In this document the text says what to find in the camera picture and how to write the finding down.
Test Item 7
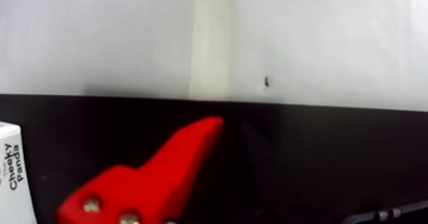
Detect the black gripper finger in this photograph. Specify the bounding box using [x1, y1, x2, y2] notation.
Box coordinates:
[234, 121, 315, 224]

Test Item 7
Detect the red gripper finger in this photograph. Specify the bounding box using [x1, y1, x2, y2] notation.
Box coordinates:
[57, 116, 224, 224]

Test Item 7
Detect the white Cheeky Panda cardboard box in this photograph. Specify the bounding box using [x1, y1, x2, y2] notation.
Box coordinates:
[0, 121, 38, 224]

